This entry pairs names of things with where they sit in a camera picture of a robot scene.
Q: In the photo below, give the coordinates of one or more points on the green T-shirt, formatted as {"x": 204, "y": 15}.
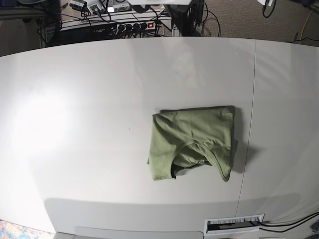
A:
{"x": 189, "y": 138}

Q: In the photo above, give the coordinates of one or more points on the black power strip red switch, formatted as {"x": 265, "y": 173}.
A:
{"x": 117, "y": 29}

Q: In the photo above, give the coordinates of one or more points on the table cable grommet slot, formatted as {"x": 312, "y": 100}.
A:
{"x": 235, "y": 225}

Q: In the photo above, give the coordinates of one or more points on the white overhead mount plate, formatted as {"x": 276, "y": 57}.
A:
{"x": 160, "y": 2}

